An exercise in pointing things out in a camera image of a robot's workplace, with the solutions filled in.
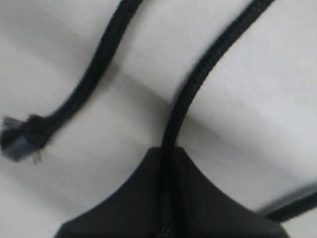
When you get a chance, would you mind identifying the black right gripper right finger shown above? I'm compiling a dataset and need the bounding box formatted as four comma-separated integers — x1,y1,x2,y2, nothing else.
170,147,288,238

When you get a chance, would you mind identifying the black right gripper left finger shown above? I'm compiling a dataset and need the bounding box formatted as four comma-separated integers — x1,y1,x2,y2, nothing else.
55,147,165,238

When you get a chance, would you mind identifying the black rope strand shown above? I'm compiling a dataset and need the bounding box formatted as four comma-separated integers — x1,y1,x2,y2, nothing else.
0,0,146,164
160,0,275,238
265,188,317,222

